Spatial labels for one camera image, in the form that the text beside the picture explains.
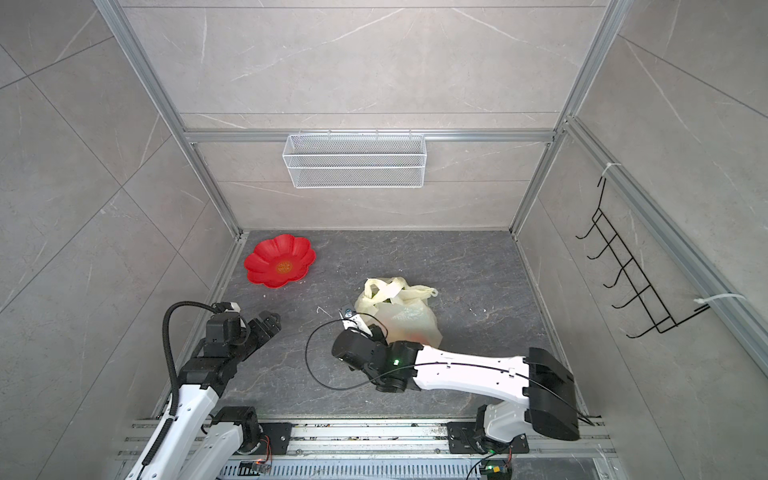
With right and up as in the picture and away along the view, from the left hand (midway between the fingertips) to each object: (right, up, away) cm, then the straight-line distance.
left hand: (268, 318), depth 81 cm
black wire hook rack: (+88, +5, -23) cm, 91 cm away
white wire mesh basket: (+21, +50, +20) cm, 58 cm away
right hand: (+24, -3, -6) cm, 25 cm away
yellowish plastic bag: (+37, +3, -2) cm, 37 cm away
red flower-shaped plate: (-8, +16, +30) cm, 35 cm away
